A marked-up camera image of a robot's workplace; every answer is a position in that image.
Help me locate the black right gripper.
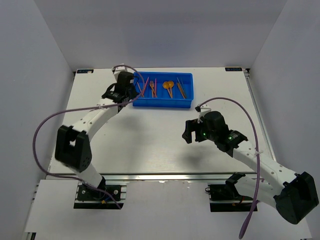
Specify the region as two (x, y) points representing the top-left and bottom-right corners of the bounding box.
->
(182, 118), (217, 144)

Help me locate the red-orange plastic knife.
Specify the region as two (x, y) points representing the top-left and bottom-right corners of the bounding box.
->
(141, 77), (150, 98)

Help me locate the orange fork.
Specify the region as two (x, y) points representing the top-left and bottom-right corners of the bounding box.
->
(149, 80), (157, 98)
(149, 80), (155, 98)

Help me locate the red-orange fork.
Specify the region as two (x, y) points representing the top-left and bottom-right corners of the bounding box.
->
(153, 78), (158, 98)

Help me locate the orange spoon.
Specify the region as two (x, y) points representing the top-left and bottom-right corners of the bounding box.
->
(168, 81), (174, 98)
(162, 81), (172, 98)

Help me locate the grey-blue chopstick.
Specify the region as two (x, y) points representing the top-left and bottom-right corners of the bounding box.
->
(177, 78), (186, 99)
(180, 79), (187, 98)

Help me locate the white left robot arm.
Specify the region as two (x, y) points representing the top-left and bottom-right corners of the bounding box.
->
(54, 70), (138, 200)

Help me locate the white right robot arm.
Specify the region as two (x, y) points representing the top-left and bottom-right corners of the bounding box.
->
(182, 111), (319, 225)

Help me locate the blue divided plastic bin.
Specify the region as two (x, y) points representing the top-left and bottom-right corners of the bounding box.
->
(133, 71), (194, 109)

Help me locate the left table label sticker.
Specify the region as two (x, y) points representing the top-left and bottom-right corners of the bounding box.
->
(76, 69), (94, 74)

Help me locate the table label sticker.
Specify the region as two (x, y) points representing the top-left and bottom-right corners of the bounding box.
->
(76, 69), (94, 74)
(224, 67), (243, 72)

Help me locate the right table label sticker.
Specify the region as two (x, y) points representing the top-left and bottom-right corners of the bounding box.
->
(224, 67), (243, 72)

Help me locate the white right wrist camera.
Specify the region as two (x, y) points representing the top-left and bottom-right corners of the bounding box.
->
(195, 104), (212, 124)

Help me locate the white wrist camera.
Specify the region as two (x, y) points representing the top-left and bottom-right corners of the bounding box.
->
(111, 63), (127, 78)
(195, 104), (212, 124)

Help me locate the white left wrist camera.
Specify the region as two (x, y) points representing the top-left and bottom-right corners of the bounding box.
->
(111, 63), (127, 78)

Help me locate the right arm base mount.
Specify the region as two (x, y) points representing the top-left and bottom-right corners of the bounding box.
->
(204, 172), (253, 213)

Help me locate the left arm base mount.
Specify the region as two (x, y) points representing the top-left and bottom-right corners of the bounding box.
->
(73, 184), (127, 210)

